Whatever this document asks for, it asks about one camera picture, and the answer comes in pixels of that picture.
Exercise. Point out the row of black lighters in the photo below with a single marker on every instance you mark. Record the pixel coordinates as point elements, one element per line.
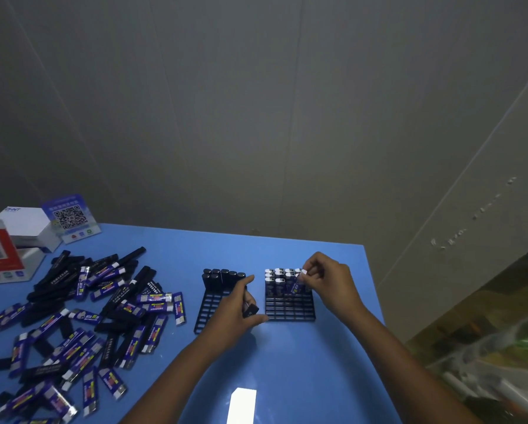
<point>222,280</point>

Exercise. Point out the person's right hand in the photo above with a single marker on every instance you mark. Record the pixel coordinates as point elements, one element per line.
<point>334,287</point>

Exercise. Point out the crumpled clear plastic bags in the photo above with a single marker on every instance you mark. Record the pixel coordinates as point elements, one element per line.
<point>489,370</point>

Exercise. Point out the white cardboard box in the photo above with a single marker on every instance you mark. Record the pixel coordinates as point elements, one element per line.
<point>25,220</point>

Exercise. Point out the person's left forearm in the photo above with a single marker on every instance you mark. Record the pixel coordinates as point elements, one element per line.
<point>171,388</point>

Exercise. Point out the blue code sign stand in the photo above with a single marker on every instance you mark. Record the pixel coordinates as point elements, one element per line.
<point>71,218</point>

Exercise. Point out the pile of mixed lighters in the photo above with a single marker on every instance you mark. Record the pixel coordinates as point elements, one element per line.
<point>69,304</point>

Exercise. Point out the black slim lighter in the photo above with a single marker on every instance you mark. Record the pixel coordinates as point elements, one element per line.
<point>250,309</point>

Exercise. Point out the black grid tray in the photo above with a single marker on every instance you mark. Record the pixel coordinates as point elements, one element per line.
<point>208,311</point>
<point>290,311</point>

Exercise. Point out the person's left hand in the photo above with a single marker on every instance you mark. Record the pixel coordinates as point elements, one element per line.
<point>228,322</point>

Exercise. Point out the blue silver-capped lighter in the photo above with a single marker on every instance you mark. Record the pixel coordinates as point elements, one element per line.
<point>298,284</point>

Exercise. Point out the row of blue lighters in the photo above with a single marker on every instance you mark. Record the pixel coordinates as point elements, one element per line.
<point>275,284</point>

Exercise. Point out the person's right forearm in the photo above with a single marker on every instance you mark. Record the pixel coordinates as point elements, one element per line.
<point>409,375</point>

